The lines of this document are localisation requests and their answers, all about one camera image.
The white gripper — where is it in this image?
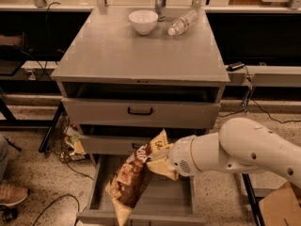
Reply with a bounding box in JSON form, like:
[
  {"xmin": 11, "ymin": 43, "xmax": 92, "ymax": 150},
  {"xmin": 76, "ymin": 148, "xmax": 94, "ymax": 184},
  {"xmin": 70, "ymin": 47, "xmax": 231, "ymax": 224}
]
[{"xmin": 147, "ymin": 136, "xmax": 201, "ymax": 181}]

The brown chip bag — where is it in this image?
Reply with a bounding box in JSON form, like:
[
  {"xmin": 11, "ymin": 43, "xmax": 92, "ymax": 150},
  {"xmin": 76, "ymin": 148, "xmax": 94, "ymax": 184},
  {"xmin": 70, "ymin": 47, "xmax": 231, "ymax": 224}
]
[{"xmin": 105, "ymin": 130, "xmax": 169, "ymax": 226}]

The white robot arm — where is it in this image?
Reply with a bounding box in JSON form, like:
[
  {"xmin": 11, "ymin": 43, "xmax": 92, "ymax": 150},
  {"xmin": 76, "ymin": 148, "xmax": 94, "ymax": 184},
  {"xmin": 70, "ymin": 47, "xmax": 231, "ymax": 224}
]
[{"xmin": 147, "ymin": 118, "xmax": 301, "ymax": 187}]

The bottom grey drawer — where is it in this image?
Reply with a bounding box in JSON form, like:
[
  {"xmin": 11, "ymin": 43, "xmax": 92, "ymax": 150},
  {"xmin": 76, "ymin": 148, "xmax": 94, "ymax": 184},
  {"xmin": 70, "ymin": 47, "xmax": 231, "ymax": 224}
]
[{"xmin": 77, "ymin": 155, "xmax": 206, "ymax": 226}]

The grey drawer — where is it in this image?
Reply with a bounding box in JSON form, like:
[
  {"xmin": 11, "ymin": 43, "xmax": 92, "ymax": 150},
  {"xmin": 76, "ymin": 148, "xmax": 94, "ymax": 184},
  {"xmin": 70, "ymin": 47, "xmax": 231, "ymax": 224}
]
[
  {"xmin": 80, "ymin": 135, "xmax": 151, "ymax": 156},
  {"xmin": 77, "ymin": 155, "xmax": 206, "ymax": 226},
  {"xmin": 62, "ymin": 98, "xmax": 220, "ymax": 129}
]

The middle grey drawer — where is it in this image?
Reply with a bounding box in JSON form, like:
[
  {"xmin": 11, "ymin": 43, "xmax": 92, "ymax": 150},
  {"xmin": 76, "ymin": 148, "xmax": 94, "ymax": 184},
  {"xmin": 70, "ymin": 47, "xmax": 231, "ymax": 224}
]
[{"xmin": 80, "ymin": 135, "xmax": 151, "ymax": 156}]

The grey drawer cabinet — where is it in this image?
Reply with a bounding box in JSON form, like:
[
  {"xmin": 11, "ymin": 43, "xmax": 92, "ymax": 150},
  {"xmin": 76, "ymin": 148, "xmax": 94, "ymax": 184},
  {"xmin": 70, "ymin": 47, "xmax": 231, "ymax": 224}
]
[{"xmin": 51, "ymin": 6, "xmax": 231, "ymax": 226}]

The top grey drawer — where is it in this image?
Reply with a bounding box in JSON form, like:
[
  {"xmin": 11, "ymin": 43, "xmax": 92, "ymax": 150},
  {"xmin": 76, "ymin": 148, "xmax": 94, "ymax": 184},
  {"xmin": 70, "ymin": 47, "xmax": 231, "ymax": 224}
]
[{"xmin": 62, "ymin": 98, "xmax": 220, "ymax": 129}]

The black metal stand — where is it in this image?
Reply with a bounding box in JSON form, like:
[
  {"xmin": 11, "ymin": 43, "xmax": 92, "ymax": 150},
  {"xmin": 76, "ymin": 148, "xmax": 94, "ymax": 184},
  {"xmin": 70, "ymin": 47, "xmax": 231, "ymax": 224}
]
[{"xmin": 242, "ymin": 174, "xmax": 274, "ymax": 226}]

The black power adapter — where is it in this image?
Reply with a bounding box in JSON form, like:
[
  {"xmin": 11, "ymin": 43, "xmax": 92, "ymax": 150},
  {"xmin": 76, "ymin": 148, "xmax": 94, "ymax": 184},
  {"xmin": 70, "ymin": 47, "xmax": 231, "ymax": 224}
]
[{"xmin": 227, "ymin": 62, "xmax": 245, "ymax": 72}]

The cardboard box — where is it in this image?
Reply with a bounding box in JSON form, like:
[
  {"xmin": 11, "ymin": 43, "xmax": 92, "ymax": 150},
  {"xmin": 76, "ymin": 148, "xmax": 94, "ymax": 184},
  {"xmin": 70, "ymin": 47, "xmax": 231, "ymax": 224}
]
[{"xmin": 259, "ymin": 182, "xmax": 301, "ymax": 226}]

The clear plastic water bottle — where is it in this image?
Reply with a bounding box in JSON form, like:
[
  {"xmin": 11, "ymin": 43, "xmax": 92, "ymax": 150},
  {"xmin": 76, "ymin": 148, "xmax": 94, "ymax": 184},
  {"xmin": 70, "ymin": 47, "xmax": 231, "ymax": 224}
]
[{"xmin": 168, "ymin": 9, "xmax": 198, "ymax": 36}]

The white bowl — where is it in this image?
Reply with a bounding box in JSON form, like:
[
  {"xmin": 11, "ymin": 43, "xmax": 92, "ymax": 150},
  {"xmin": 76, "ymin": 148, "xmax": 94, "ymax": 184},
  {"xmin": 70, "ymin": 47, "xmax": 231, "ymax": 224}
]
[{"xmin": 128, "ymin": 10, "xmax": 158, "ymax": 35}]

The tan shoe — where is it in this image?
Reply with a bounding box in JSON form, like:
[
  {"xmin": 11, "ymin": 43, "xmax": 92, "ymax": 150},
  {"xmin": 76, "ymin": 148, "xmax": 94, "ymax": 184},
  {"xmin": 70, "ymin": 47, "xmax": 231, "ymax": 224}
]
[{"xmin": 0, "ymin": 180, "xmax": 28, "ymax": 207}]

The black chair caster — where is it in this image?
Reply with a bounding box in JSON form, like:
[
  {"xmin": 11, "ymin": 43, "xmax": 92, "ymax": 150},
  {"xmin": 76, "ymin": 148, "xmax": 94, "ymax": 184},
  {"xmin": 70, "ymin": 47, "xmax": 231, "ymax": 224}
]
[{"xmin": 2, "ymin": 208, "xmax": 18, "ymax": 223}]

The silver drink can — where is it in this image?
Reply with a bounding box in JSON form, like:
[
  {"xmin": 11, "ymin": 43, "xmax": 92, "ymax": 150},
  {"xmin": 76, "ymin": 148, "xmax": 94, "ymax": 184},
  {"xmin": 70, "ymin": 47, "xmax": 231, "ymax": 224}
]
[{"xmin": 155, "ymin": 0, "xmax": 166, "ymax": 21}]

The black wire basket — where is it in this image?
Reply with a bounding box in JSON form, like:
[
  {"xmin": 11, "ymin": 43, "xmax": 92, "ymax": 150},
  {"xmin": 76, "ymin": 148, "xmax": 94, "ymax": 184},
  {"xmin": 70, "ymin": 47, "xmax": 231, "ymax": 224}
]
[{"xmin": 48, "ymin": 113, "xmax": 87, "ymax": 163}]

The black floor cable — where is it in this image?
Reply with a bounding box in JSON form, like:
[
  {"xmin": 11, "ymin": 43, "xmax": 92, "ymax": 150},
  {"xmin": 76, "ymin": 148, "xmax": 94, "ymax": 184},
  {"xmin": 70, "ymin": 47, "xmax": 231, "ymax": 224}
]
[{"xmin": 31, "ymin": 193, "xmax": 81, "ymax": 226}]

